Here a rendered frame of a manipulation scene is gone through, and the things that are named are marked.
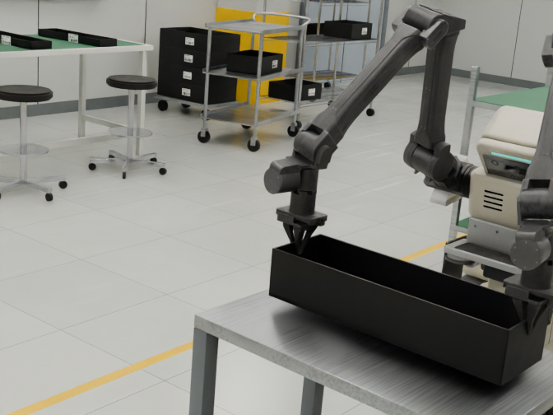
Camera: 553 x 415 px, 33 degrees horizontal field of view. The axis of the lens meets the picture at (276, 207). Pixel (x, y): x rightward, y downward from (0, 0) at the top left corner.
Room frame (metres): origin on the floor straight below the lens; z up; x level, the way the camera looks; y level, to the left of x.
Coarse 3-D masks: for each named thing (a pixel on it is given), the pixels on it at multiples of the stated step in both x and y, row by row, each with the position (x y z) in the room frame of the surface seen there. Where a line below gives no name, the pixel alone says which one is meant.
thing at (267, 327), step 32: (224, 320) 1.82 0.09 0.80; (256, 320) 1.83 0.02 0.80; (288, 320) 1.85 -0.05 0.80; (320, 320) 1.86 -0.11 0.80; (256, 352) 1.72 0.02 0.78; (288, 352) 1.68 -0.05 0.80; (320, 352) 1.70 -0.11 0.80; (352, 352) 1.71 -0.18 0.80; (384, 352) 1.72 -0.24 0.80; (544, 352) 1.79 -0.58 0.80; (192, 384) 1.84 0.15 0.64; (320, 384) 2.15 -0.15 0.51; (352, 384) 1.57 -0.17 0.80; (384, 384) 1.58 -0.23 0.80; (416, 384) 1.59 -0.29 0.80; (448, 384) 1.60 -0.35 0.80; (480, 384) 1.61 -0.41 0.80; (512, 384) 1.63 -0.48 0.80; (544, 384) 1.64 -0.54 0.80
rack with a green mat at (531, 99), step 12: (552, 72) 4.92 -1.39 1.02; (468, 96) 4.25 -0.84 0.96; (492, 96) 4.39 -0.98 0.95; (504, 96) 4.42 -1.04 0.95; (516, 96) 4.45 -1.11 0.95; (528, 96) 4.49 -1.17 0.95; (540, 96) 4.52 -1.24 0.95; (468, 108) 4.24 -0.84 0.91; (492, 108) 4.17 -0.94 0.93; (528, 108) 4.12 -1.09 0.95; (540, 108) 4.15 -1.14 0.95; (468, 120) 4.24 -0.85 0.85; (468, 132) 4.23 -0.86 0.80; (468, 144) 4.25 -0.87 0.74; (456, 204) 4.24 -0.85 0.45; (456, 216) 4.23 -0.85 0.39; (456, 228) 4.23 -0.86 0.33
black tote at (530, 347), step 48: (336, 240) 2.02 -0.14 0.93; (288, 288) 1.89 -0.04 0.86; (336, 288) 1.81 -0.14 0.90; (384, 288) 1.74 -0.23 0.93; (432, 288) 1.86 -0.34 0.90; (480, 288) 1.79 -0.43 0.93; (384, 336) 1.73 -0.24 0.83; (432, 336) 1.66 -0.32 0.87; (480, 336) 1.60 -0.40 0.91; (528, 336) 1.63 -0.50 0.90
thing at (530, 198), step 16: (544, 48) 1.89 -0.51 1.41; (544, 64) 1.89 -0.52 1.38; (544, 112) 1.77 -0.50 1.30; (544, 128) 1.73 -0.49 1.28; (544, 144) 1.70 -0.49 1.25; (544, 160) 1.68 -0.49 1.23; (528, 176) 1.67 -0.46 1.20; (544, 176) 1.65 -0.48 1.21; (528, 192) 1.64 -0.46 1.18; (544, 192) 1.63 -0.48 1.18; (528, 208) 1.63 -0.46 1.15; (544, 208) 1.61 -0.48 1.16
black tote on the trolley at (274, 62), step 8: (232, 56) 7.30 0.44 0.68; (240, 56) 7.27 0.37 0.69; (248, 56) 7.25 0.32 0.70; (256, 56) 7.66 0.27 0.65; (264, 56) 7.63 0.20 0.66; (272, 56) 7.38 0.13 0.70; (280, 56) 7.52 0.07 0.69; (232, 64) 7.30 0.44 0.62; (240, 64) 7.27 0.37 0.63; (248, 64) 7.25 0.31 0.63; (256, 64) 7.22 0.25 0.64; (264, 64) 7.25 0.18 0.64; (272, 64) 7.39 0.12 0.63; (280, 64) 7.53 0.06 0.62; (248, 72) 7.25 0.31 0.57; (256, 72) 7.22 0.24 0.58; (264, 72) 7.26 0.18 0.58; (272, 72) 7.41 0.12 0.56
